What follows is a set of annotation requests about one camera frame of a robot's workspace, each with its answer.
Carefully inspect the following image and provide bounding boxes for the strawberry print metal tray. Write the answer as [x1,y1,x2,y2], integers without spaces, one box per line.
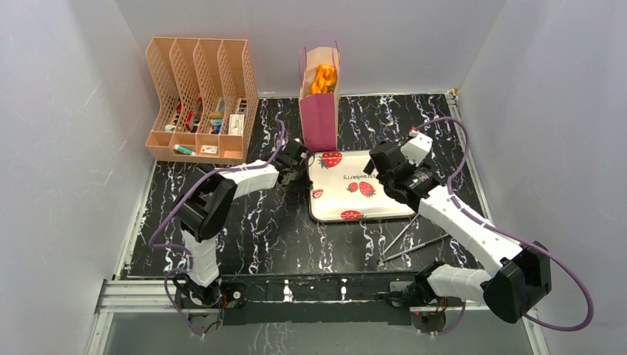
[308,150,413,223]

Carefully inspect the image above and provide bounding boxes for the pink paper gift bag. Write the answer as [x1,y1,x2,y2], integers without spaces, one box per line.
[298,44,341,152]

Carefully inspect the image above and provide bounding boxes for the silver metal tongs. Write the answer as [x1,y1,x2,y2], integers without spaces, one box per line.
[378,213,452,264]

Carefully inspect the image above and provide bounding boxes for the orange braided fake bread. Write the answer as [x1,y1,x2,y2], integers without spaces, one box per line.
[310,64,338,95]

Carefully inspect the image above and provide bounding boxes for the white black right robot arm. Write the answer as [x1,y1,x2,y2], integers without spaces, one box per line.
[364,138,552,323]

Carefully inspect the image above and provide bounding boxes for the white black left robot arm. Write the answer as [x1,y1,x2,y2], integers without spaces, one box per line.
[173,139,309,308]

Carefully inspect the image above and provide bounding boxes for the white medicine box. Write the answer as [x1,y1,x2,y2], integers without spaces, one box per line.
[228,114,245,136]

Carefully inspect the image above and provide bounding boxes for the small white card box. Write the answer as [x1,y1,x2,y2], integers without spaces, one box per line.
[199,145,219,155]

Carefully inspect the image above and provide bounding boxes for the peach plastic file organizer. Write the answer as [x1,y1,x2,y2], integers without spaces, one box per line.
[146,37,259,165]

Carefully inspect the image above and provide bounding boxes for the green white tube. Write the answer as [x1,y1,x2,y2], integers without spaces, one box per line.
[173,144,196,156]

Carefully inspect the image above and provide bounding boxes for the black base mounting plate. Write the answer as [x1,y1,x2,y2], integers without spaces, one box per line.
[174,271,464,337]

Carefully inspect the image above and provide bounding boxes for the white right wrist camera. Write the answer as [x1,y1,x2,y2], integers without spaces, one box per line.
[401,127,433,165]

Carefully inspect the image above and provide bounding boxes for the aluminium frame rail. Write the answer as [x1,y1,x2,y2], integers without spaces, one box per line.
[95,279,538,314]

